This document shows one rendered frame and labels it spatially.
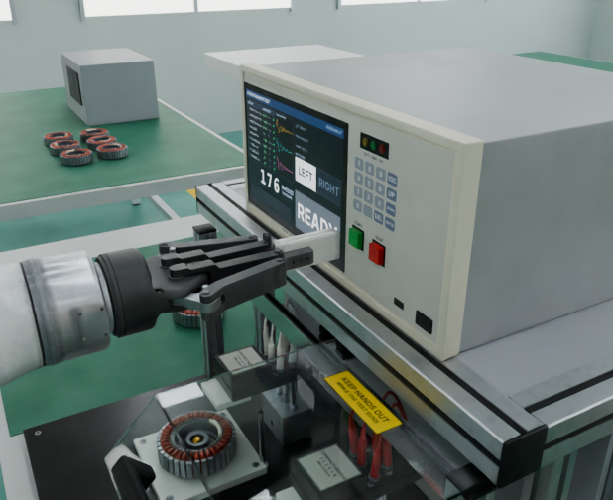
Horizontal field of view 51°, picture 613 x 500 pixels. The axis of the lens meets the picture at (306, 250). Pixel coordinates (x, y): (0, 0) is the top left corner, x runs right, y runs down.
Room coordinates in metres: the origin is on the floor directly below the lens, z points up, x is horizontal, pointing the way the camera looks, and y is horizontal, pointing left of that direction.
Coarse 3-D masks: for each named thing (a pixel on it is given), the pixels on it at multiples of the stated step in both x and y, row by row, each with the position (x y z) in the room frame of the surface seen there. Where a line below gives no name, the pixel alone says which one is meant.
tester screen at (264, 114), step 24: (264, 96) 0.81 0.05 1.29; (264, 120) 0.82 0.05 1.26; (288, 120) 0.76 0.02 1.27; (312, 120) 0.71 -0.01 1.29; (264, 144) 0.82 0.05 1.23; (288, 144) 0.76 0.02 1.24; (312, 144) 0.71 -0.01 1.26; (336, 144) 0.66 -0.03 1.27; (264, 168) 0.82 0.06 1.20; (288, 168) 0.76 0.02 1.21; (336, 168) 0.66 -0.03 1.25; (288, 192) 0.76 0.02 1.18; (312, 192) 0.71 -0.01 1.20
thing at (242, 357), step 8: (232, 352) 0.80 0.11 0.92; (240, 352) 0.80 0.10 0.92; (248, 352) 0.80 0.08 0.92; (256, 352) 0.80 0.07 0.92; (216, 360) 0.78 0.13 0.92; (224, 360) 0.78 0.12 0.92; (232, 360) 0.78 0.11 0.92; (240, 360) 0.78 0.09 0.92; (248, 360) 0.78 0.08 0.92; (256, 360) 0.78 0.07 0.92; (216, 368) 0.78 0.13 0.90; (224, 368) 0.76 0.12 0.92; (232, 368) 0.76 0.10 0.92
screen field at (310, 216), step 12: (300, 192) 0.73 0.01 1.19; (300, 204) 0.73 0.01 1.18; (312, 204) 0.70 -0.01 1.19; (300, 216) 0.73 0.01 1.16; (312, 216) 0.70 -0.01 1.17; (324, 216) 0.68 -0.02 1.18; (336, 216) 0.66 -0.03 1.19; (300, 228) 0.73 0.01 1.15; (312, 228) 0.70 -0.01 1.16; (324, 228) 0.68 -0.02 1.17; (336, 228) 0.66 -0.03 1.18
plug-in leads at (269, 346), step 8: (296, 312) 0.83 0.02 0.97; (264, 320) 0.83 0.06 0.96; (264, 328) 0.82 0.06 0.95; (272, 328) 0.80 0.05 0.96; (264, 336) 0.82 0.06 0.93; (272, 336) 0.80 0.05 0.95; (280, 336) 0.79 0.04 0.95; (264, 344) 0.82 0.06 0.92; (272, 344) 0.80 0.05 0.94; (280, 344) 0.78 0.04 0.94; (288, 344) 0.82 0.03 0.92; (264, 352) 0.82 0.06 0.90; (272, 352) 0.80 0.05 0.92; (280, 352) 0.78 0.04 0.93; (288, 352) 0.82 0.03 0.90
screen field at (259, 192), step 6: (252, 186) 0.85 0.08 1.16; (252, 192) 0.85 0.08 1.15; (258, 192) 0.84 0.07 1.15; (264, 192) 0.82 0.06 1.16; (264, 198) 0.82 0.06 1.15; (270, 198) 0.80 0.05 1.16; (270, 204) 0.80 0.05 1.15; (276, 204) 0.79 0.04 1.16; (282, 204) 0.77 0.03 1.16; (282, 210) 0.77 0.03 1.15; (288, 210) 0.76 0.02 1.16; (288, 216) 0.76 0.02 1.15
